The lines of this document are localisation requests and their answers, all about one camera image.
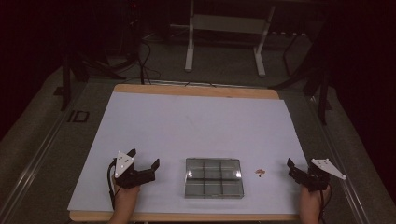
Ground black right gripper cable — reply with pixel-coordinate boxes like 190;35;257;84
318;183;332;224

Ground clear plastic compartment box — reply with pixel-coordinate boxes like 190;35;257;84
184;157;245;200

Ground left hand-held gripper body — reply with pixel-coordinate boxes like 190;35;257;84
113;150;156;189

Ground black floor bracket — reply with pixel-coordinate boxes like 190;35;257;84
67;109;91;123

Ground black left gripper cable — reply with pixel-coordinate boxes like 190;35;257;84
106;158;119;210

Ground white metal desk frame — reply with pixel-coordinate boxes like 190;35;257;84
184;0;276;77

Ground person's right hand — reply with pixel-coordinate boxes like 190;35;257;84
299;186;331;216

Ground person's left hand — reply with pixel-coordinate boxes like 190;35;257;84
113;184;141;214

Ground dark equipment tower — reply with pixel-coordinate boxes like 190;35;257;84
120;0;143;63

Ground black floor cables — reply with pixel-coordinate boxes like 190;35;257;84
135;39;163;86

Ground white table mat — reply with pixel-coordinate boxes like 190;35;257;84
67;91;325;216

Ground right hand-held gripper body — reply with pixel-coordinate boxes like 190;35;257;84
300;158;347;192

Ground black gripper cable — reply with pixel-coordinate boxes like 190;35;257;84
318;183;332;224
106;158;119;210

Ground black metal stand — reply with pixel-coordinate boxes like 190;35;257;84
53;52;127;112
269;18;333;126

